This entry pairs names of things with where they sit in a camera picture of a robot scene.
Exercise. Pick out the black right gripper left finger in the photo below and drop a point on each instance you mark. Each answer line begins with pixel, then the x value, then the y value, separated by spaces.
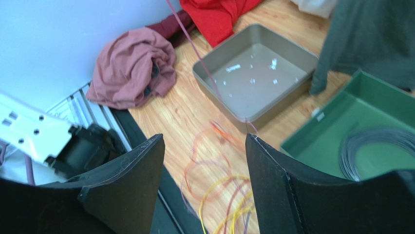
pixel 85 204

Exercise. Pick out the olive green hanging garment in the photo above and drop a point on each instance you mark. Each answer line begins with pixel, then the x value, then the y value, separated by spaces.
pixel 376 36

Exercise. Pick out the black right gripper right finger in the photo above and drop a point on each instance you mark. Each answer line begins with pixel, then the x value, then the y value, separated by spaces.
pixel 293 198

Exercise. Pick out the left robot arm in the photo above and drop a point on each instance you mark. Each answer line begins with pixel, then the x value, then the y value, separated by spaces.
pixel 74 136

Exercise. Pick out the red t-shirt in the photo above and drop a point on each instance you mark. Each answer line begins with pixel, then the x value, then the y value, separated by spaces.
pixel 215 18

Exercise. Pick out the maroon cloth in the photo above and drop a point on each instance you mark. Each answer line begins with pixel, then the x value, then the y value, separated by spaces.
pixel 170 29

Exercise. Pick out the white pink hanging garment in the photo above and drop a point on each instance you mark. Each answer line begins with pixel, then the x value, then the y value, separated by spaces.
pixel 320 8

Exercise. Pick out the dusty pink crumpled cloth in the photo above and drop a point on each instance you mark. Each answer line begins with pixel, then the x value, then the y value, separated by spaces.
pixel 133 68

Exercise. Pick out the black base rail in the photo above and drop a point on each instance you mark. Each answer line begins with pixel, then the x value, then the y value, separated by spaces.
pixel 158 205

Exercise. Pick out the tan metal tray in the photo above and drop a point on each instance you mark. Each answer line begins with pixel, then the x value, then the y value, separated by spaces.
pixel 254 75

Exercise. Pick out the green metal tray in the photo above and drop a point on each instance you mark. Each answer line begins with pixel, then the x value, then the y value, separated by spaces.
pixel 365 130

